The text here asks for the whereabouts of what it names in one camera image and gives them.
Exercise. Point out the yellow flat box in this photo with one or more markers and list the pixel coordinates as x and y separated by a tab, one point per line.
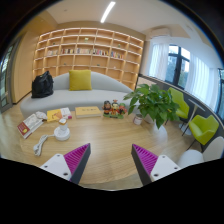
82	112

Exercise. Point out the small white red cup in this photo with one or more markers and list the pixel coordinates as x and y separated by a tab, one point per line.
138	119

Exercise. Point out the green chair far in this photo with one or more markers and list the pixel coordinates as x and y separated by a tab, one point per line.
178	98

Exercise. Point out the pink white small book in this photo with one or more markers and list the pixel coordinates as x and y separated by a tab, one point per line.
66	113

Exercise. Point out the green chair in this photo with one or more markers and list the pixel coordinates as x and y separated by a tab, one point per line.
178	98
203	129

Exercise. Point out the white air conditioner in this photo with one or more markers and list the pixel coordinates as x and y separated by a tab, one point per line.
162	32

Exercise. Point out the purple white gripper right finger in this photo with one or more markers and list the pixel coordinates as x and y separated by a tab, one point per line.
151	167

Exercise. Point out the black backpack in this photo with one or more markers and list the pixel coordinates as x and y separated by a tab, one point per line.
42	86

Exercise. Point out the white curtain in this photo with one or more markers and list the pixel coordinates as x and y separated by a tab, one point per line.
159	61

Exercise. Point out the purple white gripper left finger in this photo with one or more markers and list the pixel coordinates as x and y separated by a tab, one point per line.
69	166

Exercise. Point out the green chair near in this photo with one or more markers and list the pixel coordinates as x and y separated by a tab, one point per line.
203	129

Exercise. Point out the green potted plant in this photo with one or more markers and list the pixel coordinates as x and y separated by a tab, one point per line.
153	101

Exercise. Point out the white round power socket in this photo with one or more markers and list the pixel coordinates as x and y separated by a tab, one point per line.
61	135

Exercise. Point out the yellow book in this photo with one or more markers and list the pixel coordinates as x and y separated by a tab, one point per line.
54	115

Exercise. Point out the ceiling light strip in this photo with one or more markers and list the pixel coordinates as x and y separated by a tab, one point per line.
107	11

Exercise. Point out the colourful figurine set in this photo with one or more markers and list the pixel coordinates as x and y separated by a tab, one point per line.
114	109

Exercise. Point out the grey sofa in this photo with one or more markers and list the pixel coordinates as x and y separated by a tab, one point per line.
104	88

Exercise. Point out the white chair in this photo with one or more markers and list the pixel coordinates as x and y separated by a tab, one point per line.
214	151

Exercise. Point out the wooden bookshelf wall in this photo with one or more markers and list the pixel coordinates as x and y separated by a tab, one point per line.
108	52

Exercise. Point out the yellow cushion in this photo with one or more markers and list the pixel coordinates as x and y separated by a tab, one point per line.
79	80

